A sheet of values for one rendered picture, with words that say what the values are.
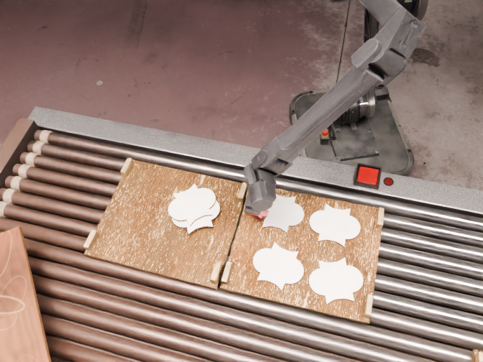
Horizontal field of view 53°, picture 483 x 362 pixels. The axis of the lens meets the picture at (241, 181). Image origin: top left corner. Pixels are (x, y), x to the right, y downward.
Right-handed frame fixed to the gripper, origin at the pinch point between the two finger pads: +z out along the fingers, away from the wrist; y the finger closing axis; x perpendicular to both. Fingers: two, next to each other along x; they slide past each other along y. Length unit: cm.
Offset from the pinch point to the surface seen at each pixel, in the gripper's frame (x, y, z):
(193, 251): 16.6, -18.0, -1.1
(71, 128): 74, 17, -7
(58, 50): 190, 137, 70
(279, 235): -6.2, -7.3, 1.7
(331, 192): -18.2, 11.6, 4.8
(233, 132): 56, 95, 88
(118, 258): 37.0, -25.5, -3.7
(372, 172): -29.5, 20.9, 5.3
